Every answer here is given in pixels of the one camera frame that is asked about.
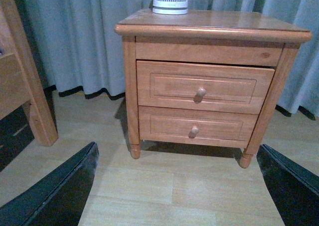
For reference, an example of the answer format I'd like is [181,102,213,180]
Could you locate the wooden drawer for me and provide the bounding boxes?
[137,60,275,114]
[139,106,258,148]

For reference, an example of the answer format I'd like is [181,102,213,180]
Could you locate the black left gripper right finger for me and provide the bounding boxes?
[257,144,319,226]

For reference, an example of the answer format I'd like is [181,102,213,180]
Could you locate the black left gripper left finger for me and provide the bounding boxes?
[0,142,99,226]

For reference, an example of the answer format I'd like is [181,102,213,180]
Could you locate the grey curtain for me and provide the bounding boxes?
[15,0,319,115]

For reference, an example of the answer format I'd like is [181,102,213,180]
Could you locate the wooden bed frame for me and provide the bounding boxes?
[0,0,58,146]

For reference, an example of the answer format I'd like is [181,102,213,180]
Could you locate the wooden nightstand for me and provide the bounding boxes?
[115,9,312,168]

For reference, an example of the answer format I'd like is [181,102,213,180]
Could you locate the white cylindrical air purifier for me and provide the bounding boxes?
[152,0,188,15]

